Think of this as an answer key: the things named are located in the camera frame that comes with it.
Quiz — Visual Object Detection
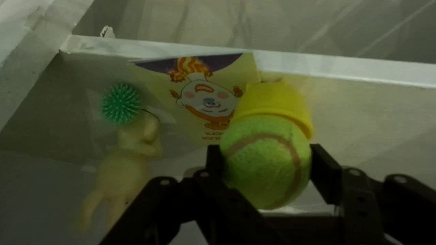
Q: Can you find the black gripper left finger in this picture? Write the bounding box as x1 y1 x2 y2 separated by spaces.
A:
99 146 272 245

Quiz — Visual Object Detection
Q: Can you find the yellow rubber bunny toy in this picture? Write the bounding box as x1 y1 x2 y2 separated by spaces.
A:
77 112 163 230

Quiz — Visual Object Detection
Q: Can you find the green spiky ball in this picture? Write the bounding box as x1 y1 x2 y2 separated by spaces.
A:
100 83 141 125

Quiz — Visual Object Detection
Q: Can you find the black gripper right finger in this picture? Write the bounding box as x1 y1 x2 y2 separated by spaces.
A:
271 144 436 245

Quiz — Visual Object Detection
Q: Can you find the yellow plastic cup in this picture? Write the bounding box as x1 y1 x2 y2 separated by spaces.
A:
231 79 314 139

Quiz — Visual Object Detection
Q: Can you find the yellow-green tennis ball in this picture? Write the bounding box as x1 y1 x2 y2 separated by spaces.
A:
219 116 311 210

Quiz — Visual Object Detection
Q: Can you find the white wooden cupboard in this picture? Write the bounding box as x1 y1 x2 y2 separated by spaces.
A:
0 0 436 245

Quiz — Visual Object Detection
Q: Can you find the clown picture card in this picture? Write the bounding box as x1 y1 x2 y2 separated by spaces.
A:
133 53 260 144

